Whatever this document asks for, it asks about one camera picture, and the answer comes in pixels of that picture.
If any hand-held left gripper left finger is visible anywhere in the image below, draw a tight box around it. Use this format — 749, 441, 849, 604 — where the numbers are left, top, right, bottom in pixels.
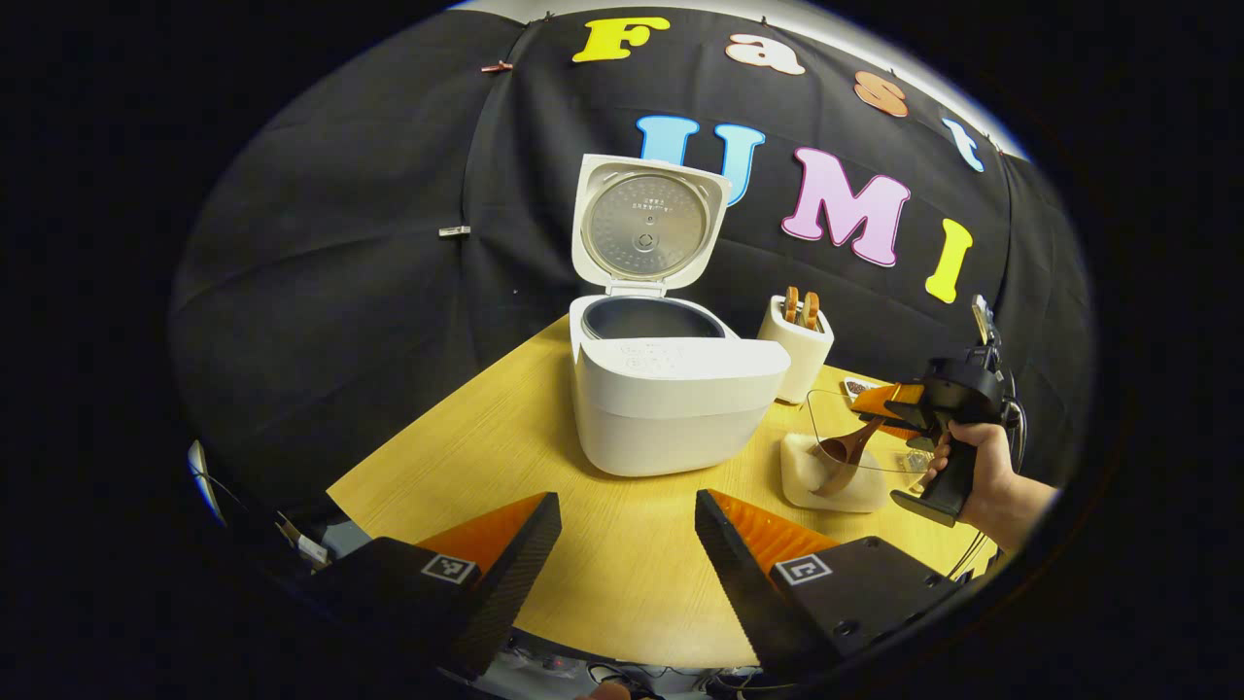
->
311, 492, 563, 680

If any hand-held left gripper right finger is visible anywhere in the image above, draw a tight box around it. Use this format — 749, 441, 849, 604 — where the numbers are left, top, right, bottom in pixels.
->
694, 489, 973, 682

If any brown wooden spoon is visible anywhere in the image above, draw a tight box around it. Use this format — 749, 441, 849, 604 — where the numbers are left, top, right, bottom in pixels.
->
812, 416, 887, 499

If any clear box of white rice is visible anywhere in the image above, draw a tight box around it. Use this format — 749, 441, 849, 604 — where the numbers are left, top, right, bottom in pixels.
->
780, 389, 936, 514

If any white rice cooker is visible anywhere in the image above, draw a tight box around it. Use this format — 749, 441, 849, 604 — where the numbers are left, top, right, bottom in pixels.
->
569, 154, 792, 477

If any white toaster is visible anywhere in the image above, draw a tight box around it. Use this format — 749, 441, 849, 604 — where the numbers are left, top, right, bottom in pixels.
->
756, 295, 835, 405

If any black backdrop cloth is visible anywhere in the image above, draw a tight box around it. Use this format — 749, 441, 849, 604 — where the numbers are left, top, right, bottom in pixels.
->
170, 5, 1094, 507

